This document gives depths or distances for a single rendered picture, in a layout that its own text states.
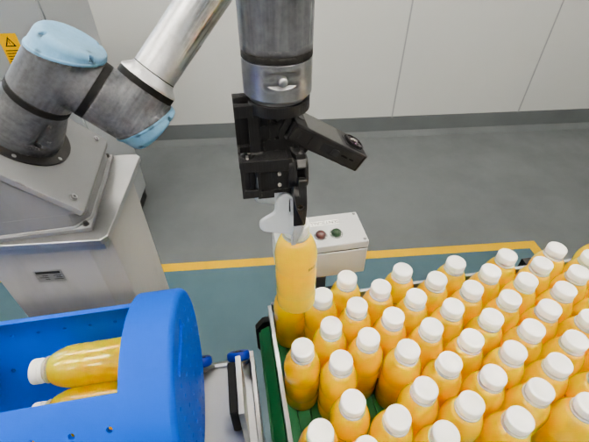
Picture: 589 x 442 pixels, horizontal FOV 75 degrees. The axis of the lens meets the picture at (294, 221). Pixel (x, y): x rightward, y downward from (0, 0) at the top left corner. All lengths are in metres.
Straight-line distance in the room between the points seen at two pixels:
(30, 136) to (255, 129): 0.52
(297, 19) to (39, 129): 0.60
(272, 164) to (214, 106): 2.91
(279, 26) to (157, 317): 0.39
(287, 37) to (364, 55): 2.91
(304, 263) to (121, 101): 0.46
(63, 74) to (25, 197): 0.23
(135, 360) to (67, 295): 0.52
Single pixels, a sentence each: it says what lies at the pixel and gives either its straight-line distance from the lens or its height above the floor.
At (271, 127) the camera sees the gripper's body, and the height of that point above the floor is 1.47.
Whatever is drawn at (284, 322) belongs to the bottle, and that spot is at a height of 1.00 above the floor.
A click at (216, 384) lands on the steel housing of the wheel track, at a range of 0.84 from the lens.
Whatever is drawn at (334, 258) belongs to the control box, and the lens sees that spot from 0.85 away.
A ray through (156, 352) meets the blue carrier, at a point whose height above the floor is 1.23.
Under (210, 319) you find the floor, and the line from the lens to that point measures 2.07.
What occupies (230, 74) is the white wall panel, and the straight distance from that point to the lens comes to 3.24.
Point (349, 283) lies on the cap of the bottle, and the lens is 0.78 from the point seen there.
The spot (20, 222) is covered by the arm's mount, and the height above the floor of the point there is 1.19.
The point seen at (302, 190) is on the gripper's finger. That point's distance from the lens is 0.46.
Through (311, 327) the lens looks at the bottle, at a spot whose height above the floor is 1.01.
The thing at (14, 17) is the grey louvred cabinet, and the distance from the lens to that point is 2.05.
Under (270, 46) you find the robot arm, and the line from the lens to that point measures 0.39.
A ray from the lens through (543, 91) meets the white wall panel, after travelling 4.11.
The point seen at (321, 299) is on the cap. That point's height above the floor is 1.08.
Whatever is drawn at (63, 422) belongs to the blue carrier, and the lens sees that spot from 0.57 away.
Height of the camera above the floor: 1.67
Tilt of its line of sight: 41 degrees down
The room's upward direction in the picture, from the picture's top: straight up
